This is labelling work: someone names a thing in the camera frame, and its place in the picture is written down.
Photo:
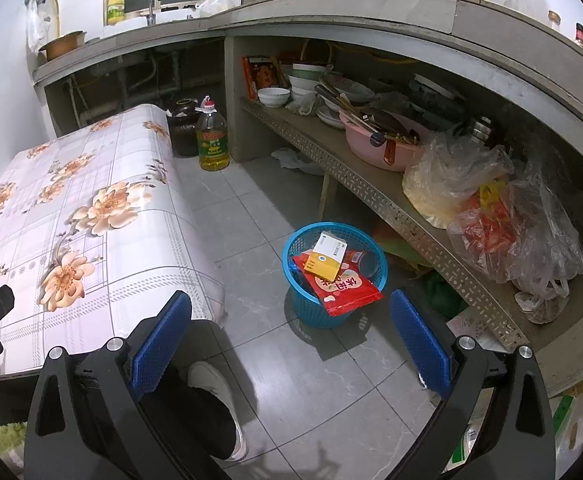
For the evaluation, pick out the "pale green cloth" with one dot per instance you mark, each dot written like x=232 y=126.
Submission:
x=10 y=442

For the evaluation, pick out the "clear bag with red contents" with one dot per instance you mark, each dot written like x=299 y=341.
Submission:
x=491 y=235

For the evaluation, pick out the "spice jar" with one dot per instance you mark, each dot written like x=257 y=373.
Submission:
x=554 y=21
x=580 y=35

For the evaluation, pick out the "concrete kitchen counter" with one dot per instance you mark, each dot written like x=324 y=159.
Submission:
x=371 y=5

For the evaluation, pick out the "pink plastic basin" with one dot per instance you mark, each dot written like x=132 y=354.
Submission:
x=371 y=150

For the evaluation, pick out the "yellow detergent bottle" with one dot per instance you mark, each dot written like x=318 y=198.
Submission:
x=115 y=10

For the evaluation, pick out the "cardboard box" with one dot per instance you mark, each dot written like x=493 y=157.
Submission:
x=579 y=410

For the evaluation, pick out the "small clear plastic bag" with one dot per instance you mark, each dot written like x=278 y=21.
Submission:
x=541 y=300

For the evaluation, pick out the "white bowl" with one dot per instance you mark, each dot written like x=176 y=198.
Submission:
x=274 y=96

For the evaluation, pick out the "stack of white plates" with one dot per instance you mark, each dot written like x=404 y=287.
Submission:
x=331 y=117

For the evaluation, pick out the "steel pot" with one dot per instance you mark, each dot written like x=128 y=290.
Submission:
x=481 y=130

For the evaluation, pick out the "red snack tube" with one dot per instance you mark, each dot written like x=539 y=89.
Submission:
x=359 y=260

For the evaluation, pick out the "white and yellow carton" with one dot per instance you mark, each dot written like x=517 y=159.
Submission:
x=324 y=260

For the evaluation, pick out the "green plastic bag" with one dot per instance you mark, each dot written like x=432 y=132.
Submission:
x=444 y=297

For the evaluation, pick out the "beige perforated shelf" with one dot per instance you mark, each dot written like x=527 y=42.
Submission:
x=356 y=180

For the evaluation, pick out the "blue plastic mesh basket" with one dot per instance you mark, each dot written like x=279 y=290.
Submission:
x=311 y=310

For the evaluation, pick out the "black pan with white rim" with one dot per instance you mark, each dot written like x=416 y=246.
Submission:
x=436 y=100

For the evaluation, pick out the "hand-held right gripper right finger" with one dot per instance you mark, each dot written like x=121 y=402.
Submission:
x=421 y=345

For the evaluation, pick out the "white shoe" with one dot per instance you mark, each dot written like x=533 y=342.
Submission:
x=206 y=375

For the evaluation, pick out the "hanging white plastic bag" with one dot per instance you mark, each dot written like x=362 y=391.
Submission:
x=36 y=25

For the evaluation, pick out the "floral tablecloth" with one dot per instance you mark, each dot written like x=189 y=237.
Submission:
x=96 y=170

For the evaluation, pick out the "red printed box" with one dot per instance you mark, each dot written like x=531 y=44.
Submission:
x=261 y=77

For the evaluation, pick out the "red snack packet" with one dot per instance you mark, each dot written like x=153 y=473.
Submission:
x=341 y=290

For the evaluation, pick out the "bundle of wooden chopsticks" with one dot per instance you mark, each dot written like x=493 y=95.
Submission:
x=344 y=105

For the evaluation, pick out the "orange and green bag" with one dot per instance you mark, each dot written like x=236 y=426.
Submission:
x=401 y=255

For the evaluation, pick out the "stack of white bowls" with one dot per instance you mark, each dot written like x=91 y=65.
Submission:
x=306 y=80

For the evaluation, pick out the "grey drain pipes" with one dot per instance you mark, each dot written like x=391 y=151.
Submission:
x=177 y=75

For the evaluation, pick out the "dark ceramic jar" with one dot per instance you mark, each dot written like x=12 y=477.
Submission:
x=181 y=135

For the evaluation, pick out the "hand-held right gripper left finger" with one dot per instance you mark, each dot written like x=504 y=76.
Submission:
x=161 y=345

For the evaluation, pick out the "pinkish paper sack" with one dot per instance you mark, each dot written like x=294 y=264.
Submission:
x=471 y=327

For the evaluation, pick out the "metal faucet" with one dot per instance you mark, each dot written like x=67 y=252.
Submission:
x=150 y=12

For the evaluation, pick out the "white rag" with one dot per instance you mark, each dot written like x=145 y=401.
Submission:
x=291 y=160

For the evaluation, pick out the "person's black trouser leg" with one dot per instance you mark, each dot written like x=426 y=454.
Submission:
x=206 y=420

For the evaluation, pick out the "cooking oil bottle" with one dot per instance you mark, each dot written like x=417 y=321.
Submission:
x=211 y=145

